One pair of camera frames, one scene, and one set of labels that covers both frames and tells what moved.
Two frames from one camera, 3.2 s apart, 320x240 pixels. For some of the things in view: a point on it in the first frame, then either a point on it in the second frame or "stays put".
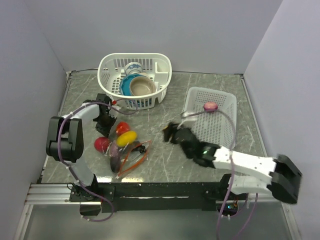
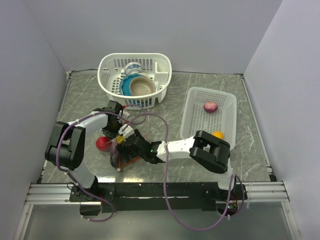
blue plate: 125,84 stays put
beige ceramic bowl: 142,85 stays put
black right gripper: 172,128 → 125,149
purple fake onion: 210,106 stays put
